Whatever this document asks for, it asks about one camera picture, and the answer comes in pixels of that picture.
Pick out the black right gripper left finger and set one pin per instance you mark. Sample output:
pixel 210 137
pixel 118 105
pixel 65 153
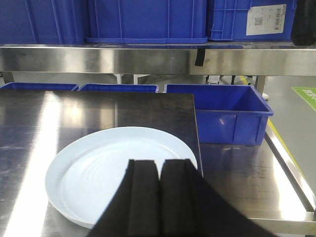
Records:
pixel 134 209

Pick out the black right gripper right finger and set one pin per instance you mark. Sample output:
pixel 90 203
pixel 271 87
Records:
pixel 190 207

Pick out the light blue plate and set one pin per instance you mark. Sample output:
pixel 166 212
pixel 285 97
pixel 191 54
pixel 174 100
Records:
pixel 83 177

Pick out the blue bin middle on shelf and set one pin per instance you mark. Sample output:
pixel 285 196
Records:
pixel 147 21

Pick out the blue bin on shelf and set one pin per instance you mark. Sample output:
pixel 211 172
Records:
pixel 44 21
pixel 147 21

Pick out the black object on shelf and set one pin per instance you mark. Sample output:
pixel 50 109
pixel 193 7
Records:
pixel 304 25

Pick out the blue bin left on shelf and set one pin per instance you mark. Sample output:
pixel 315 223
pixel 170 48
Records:
pixel 44 21

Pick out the low blue bin right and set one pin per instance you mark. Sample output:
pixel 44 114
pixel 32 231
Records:
pixel 227 114

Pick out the low blue bin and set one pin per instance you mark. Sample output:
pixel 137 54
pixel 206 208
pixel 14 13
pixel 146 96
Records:
pixel 227 114
pixel 144 88
pixel 40 86

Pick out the low blue bin middle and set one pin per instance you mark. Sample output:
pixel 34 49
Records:
pixel 144 88

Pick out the black tape strip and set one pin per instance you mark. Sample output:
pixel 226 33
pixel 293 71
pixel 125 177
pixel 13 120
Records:
pixel 200 57

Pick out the low blue bin left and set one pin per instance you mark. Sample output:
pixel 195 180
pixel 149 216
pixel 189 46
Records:
pixel 40 86

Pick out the blue bin right with label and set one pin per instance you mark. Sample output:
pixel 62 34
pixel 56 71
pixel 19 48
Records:
pixel 227 20

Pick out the white paper label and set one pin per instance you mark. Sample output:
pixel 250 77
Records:
pixel 267 19

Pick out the stainless steel shelf rail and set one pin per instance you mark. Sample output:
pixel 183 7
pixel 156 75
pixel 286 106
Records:
pixel 221 58

